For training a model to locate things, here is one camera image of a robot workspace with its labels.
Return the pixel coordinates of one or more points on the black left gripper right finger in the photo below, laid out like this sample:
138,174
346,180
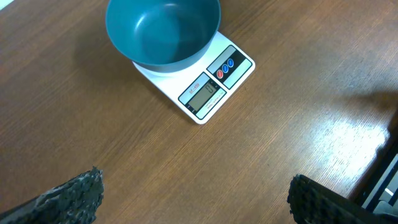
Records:
310,202

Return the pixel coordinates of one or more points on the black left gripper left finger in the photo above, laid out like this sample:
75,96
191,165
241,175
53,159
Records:
75,201

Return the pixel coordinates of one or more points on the white digital kitchen scale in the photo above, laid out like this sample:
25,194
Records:
202,88

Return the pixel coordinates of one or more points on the blue plastic bowl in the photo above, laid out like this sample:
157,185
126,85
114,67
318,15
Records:
163,35

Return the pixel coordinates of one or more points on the dark frame at table edge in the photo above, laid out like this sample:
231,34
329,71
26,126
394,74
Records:
375,197

